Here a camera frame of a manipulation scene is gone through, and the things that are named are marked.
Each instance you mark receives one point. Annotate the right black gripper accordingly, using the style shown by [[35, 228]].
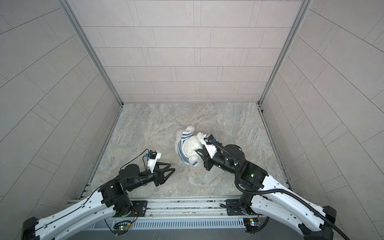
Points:
[[207, 161]]

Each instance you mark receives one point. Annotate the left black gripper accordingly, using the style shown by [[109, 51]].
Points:
[[157, 175]]

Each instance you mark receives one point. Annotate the white teddy bear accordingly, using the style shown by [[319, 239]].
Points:
[[192, 145]]

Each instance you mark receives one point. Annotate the blue white striped sweater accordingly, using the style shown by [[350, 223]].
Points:
[[184, 150]]

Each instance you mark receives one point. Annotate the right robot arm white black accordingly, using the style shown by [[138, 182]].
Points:
[[263, 195]]

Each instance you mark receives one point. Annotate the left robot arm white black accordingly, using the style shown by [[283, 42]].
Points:
[[109, 200]]

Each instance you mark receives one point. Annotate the left green circuit board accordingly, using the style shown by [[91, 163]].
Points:
[[123, 225]]

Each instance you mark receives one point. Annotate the green circuit board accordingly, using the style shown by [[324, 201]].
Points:
[[251, 225], [123, 225]]

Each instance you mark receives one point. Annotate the right green circuit board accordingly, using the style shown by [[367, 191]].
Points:
[[251, 225]]

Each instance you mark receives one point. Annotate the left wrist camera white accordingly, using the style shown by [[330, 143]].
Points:
[[152, 158]]

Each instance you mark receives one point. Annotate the aluminium mounting rail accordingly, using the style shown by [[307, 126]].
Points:
[[202, 207]]

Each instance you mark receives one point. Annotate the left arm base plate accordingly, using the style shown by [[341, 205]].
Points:
[[138, 209]]

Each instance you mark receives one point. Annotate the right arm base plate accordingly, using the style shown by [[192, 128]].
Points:
[[239, 207]]

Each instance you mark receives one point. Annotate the right corner aluminium post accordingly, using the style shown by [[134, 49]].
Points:
[[288, 42]]

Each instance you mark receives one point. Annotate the corner aluminium post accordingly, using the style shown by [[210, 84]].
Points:
[[88, 47], [288, 42]]

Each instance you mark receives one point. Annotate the left corner aluminium post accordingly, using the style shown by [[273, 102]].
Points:
[[88, 47]]

